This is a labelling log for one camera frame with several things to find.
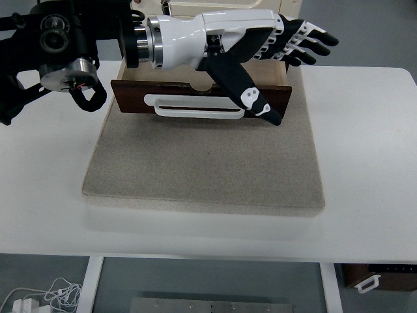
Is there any white drawer handle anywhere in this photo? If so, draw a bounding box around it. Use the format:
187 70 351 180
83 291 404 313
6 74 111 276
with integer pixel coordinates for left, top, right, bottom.
144 94 244 119

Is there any white power adapter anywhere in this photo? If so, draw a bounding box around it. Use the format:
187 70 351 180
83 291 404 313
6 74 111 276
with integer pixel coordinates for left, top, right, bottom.
12 298 39 313

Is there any white cable bundle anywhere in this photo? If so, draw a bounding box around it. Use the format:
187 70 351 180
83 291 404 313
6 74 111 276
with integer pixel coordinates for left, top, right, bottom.
0 277 83 313

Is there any wooden box white handle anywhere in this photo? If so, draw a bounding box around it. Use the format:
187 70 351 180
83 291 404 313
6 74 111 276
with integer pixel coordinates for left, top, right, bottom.
341 263 416 293

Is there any cream upper cabinet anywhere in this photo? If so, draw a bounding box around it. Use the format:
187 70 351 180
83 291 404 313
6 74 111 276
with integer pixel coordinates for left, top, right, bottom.
130 0 303 20

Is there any white table leg frame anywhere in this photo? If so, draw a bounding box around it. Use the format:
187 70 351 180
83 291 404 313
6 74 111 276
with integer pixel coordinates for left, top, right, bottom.
76 256 104 313

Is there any metal plate on floor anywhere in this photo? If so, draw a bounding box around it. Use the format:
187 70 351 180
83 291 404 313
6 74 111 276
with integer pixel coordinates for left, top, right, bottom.
130 297 294 313

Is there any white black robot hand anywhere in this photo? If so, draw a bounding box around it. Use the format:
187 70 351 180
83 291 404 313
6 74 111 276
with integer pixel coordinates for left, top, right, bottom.
147 9 339 126

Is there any black sleeved cable loop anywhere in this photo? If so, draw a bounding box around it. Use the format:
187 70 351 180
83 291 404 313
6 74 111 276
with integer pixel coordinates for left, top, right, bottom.
70 78 108 112

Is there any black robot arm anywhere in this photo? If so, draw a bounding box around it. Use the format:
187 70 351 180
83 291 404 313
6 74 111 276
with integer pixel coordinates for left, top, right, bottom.
1 1 338 125

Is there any grey fabric platform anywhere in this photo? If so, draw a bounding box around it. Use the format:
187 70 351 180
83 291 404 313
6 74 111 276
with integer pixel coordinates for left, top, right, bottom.
82 61 325 216

